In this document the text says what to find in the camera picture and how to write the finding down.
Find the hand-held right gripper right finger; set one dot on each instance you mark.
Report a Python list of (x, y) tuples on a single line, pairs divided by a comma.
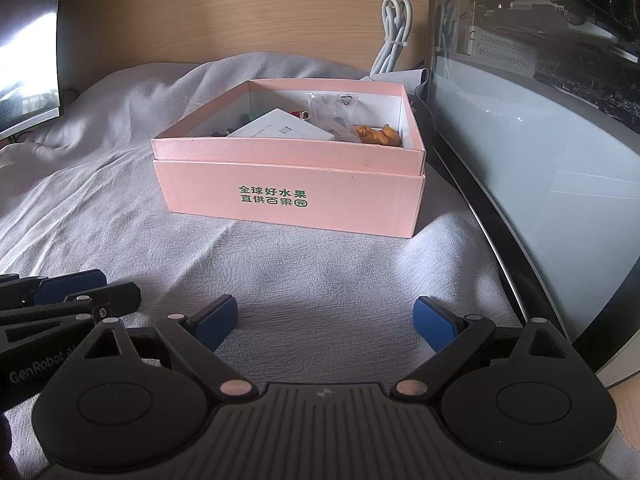
[(436, 325)]

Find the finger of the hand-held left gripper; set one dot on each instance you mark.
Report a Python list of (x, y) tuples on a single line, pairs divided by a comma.
[(67, 284), (115, 296)]

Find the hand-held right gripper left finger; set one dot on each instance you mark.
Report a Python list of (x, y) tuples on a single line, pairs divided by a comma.
[(216, 321)]

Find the pink cardboard box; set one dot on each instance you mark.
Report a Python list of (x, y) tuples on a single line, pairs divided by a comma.
[(285, 200)]

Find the orange toy figure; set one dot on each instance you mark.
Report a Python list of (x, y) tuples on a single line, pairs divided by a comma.
[(375, 135)]

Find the green plastic toy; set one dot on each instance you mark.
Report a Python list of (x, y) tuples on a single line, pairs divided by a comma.
[(242, 119)]

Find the small white carton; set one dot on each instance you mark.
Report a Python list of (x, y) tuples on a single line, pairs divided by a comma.
[(280, 127)]

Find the small red connector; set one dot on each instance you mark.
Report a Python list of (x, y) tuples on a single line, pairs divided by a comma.
[(301, 115)]

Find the clear plastic bag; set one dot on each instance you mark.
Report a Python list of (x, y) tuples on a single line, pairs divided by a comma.
[(330, 110)]

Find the grey cloth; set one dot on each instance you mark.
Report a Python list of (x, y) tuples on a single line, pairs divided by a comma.
[(310, 270)]

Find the curved monitor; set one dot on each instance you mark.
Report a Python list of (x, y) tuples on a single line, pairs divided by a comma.
[(25, 60)]

